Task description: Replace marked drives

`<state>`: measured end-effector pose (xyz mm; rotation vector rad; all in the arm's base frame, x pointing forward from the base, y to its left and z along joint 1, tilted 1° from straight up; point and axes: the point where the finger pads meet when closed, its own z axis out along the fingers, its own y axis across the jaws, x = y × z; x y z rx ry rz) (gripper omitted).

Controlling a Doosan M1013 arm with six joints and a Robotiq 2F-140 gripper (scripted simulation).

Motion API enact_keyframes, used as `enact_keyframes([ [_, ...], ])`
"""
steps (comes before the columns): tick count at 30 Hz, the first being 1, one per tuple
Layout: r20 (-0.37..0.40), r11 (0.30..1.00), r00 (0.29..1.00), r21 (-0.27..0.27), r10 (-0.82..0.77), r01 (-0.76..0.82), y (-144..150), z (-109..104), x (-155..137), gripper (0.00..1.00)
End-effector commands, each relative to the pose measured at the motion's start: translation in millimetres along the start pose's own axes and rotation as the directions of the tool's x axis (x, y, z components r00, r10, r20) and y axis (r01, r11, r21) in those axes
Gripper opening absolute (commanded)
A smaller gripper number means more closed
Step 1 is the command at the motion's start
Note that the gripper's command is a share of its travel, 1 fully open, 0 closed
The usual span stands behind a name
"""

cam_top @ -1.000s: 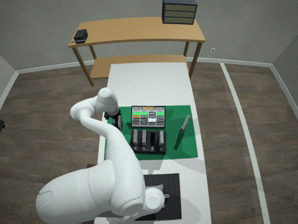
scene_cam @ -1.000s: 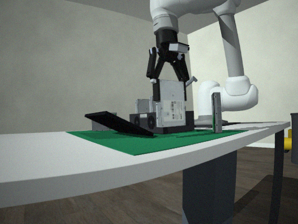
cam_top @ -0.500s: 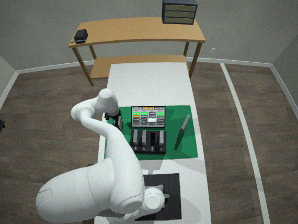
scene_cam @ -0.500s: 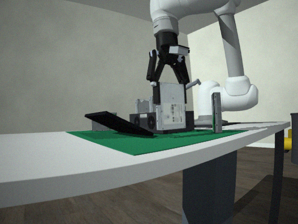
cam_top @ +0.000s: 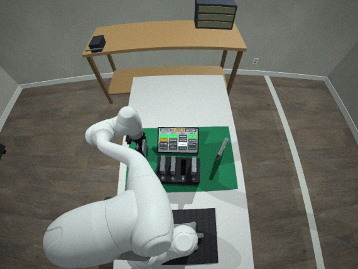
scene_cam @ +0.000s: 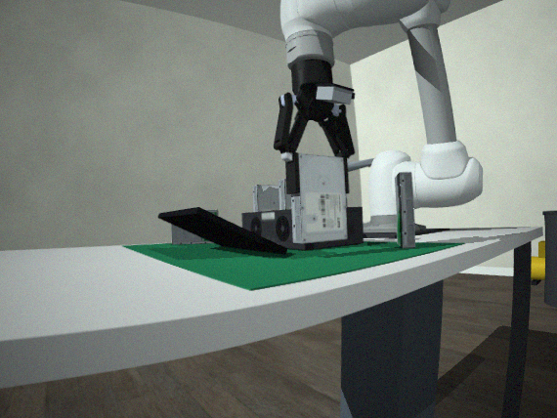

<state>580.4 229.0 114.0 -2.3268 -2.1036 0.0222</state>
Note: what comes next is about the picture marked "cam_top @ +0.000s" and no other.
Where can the green bench mat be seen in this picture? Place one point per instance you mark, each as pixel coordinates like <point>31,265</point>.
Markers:
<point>214,174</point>

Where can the black status display screen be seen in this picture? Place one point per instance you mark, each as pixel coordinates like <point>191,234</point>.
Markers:
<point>177,140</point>

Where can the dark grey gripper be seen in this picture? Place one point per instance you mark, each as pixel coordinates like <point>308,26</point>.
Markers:
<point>139,145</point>

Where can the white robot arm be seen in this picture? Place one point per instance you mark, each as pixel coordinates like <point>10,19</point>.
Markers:
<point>137,223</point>

